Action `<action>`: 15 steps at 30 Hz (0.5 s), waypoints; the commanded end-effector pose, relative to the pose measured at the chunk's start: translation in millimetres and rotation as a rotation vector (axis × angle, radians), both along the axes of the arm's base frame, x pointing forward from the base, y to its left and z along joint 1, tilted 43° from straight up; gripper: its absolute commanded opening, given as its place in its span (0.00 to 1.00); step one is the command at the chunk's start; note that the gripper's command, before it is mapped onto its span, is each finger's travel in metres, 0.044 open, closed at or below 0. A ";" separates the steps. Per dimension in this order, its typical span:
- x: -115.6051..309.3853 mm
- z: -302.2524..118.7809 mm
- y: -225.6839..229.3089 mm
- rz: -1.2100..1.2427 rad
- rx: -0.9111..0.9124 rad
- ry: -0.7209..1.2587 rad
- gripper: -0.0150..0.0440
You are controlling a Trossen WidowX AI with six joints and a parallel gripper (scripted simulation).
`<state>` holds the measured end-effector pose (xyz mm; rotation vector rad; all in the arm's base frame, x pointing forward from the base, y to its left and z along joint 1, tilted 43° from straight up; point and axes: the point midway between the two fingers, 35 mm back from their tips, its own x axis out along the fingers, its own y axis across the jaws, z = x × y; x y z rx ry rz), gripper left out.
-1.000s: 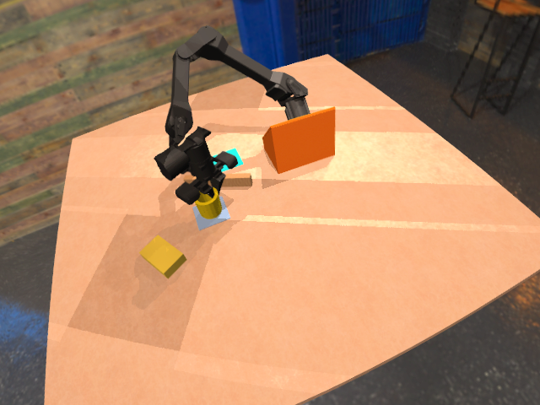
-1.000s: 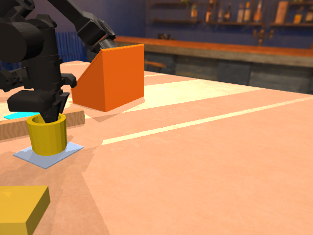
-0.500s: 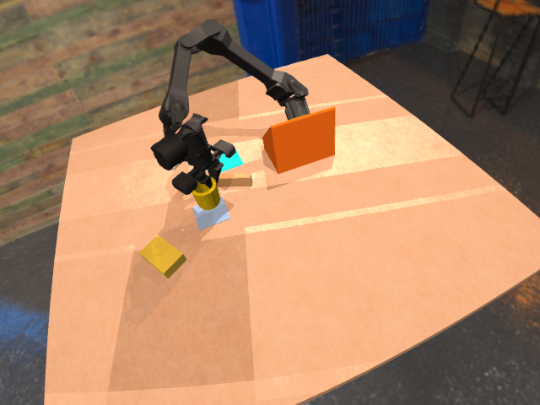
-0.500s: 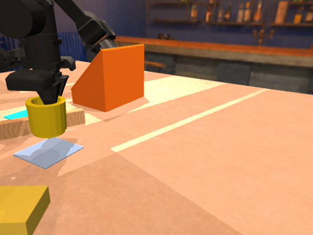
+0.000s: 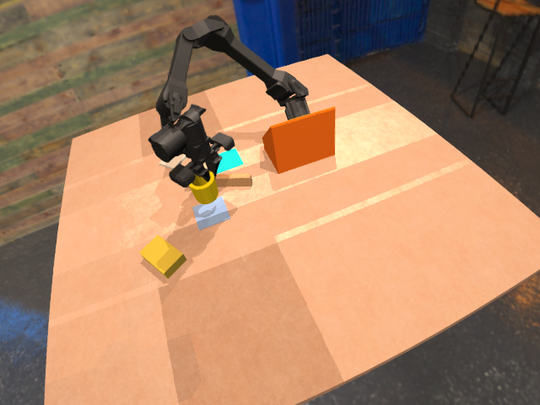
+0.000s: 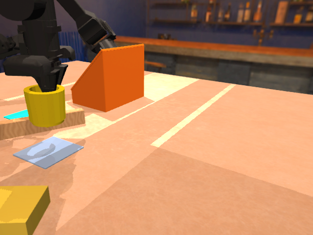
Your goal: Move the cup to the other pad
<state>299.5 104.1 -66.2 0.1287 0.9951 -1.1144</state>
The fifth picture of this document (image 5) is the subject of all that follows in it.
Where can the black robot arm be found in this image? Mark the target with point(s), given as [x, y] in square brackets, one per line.
[215, 34]

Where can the yellow box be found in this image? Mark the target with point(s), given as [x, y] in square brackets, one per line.
[163, 256]

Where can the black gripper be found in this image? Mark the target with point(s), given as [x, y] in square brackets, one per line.
[201, 152]

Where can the long wooden bar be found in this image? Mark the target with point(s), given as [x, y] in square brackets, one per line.
[225, 180]

